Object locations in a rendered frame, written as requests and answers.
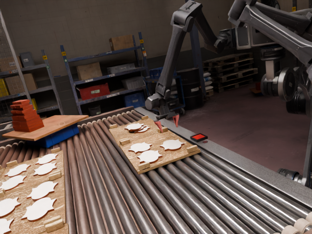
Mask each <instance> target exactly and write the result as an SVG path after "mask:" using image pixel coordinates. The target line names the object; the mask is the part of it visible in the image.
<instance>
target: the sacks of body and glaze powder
mask: <svg viewBox="0 0 312 234"><path fill-rule="evenodd" d="M209 75H211V74H210V73H208V72H204V73H203V77H204V82H205V89H206V93H207V92H208V94H207V95H206V96H207V97H208V96H212V95H213V94H214V93H213V90H212V88H213V87H212V86H210V84H211V83H212V82H211V81H210V80H211V79H212V78H211V77H209ZM177 96H178V94H177V88H176V80H175V79H173V81H172V89H171V94H170V98H177V99H178V97H177Z"/></svg>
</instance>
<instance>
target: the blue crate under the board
mask: <svg viewBox="0 0 312 234"><path fill-rule="evenodd" d="M78 133H79V130H78V126H77V123H75V124H72V125H70V126H68V127H66V128H63V129H61V130H59V131H56V132H54V133H52V134H50V135H47V136H45V137H43V138H41V139H38V140H36V141H30V140H26V141H27V144H28V145H32V146H39V147H46V148H49V147H51V146H53V145H55V144H57V143H59V142H61V141H63V140H66V139H68V138H70V137H72V136H74V135H76V134H78Z"/></svg>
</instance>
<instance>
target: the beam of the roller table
mask: <svg viewBox="0 0 312 234"><path fill-rule="evenodd" d="M134 110H135V111H136V112H137V113H139V114H141V115H143V116H146V115H148V117H149V118H150V119H152V120H153V121H154V120H156V116H157V115H156V114H154V113H152V112H150V111H148V110H146V109H144V108H141V107H138V108H135V109H134ZM159 121H160V122H161V126H162V127H167V128H168V130H169V131H171V132H173V133H175V134H176V135H178V136H180V137H181V138H183V139H185V140H187V141H189V142H190V143H192V144H194V145H197V146H198V147H199V148H201V149H202V150H204V151H206V152H208V153H210V154H212V155H213V156H215V157H217V158H219V159H220V160H222V161H224V162H226V163H227V164H229V165H231V166H233V167H234V168H236V169H238V170H240V171H241V172H243V173H245V174H247V175H248V176H250V177H252V178H254V179H255V180H257V181H259V182H261V183H263V184H265V185H266V186H268V187H270V188H271V189H273V190H275V191H277V192H278V193H280V194H282V195H284V196H285V197H287V198H289V199H291V200H292V201H294V202H296V203H298V204H299V205H301V206H303V207H305V208H306V209H308V210H310V211H312V189H310V188H308V187H306V186H304V185H302V184H300V183H298V182H295V181H293V180H291V179H289V178H287V177H285V176H283V175H281V174H279V173H277V172H275V171H273V170H270V169H268V168H266V167H264V166H262V165H260V164H258V163H256V162H254V161H252V160H250V159H247V158H245V157H243V156H241V155H239V154H237V153H235V152H233V151H231V150H229V149H227V148H224V147H222V146H220V145H218V144H216V143H214V142H212V141H210V140H208V139H206V140H203V141H208V142H207V143H203V141H200V142H195V141H193V140H191V139H190V137H191V136H193V135H196V133H193V132H191V131H189V130H187V129H185V128H183V127H181V126H179V125H178V127H176V125H175V123H173V122H171V121H169V120H167V119H161V120H159Z"/></svg>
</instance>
